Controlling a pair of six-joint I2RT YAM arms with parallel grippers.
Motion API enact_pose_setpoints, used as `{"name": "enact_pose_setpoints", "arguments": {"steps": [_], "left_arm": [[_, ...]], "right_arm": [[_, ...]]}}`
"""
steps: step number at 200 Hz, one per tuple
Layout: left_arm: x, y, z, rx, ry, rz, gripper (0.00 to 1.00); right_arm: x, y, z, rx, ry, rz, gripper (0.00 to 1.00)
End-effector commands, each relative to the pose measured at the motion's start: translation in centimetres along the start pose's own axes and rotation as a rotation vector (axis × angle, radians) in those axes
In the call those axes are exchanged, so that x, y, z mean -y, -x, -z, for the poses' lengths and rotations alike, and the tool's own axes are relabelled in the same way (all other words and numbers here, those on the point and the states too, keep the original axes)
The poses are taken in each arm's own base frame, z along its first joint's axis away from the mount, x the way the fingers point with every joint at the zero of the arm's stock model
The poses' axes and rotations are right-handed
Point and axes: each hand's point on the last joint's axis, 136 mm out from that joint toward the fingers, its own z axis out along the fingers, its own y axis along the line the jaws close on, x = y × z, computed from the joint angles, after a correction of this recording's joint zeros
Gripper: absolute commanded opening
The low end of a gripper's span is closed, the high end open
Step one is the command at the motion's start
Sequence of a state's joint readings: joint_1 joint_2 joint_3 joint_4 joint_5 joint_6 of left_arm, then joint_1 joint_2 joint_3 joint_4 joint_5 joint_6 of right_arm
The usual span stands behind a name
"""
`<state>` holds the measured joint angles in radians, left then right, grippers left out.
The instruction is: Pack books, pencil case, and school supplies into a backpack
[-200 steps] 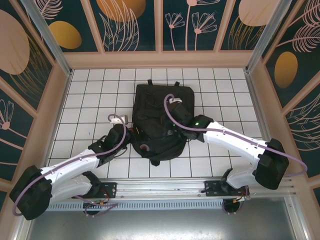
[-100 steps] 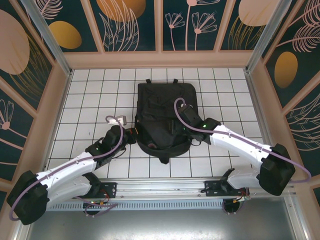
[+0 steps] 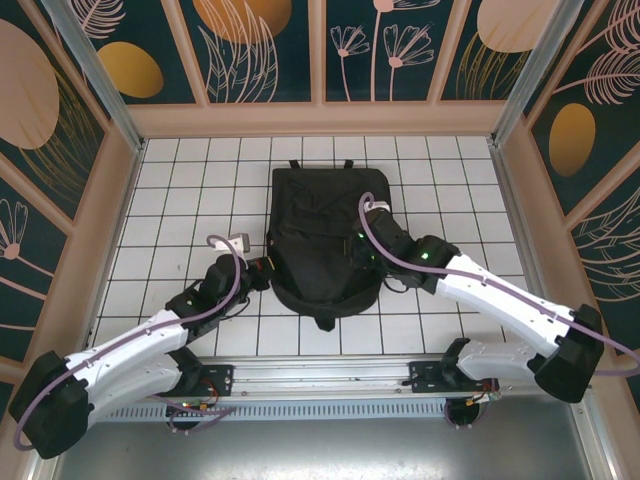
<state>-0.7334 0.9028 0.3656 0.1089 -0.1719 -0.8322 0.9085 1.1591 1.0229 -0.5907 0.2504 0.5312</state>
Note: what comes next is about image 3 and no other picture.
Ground black backpack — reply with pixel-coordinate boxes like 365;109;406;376
266;158;392;332

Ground grey metal panel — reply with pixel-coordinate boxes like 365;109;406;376
49;419;616;480

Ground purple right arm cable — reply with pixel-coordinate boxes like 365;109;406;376
358;192;640;381

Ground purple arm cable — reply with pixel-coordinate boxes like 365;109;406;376
10;233;251;454
358;192;640;381

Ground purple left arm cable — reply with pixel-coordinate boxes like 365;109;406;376
10;233;251;454

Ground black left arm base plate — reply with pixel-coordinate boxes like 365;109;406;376
197;363;236;397

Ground aluminium rail frame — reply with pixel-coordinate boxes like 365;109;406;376
47;353;594;401

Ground red black power wires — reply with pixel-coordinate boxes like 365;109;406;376
167;397;224;417
464;390;501;407

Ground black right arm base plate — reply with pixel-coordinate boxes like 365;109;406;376
408;359;454;394

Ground perforated metal cable duct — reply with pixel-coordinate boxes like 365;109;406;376
94;402;451;421

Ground aluminium corner post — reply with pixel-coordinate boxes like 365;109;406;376
492;0;599;146
42;0;146;154

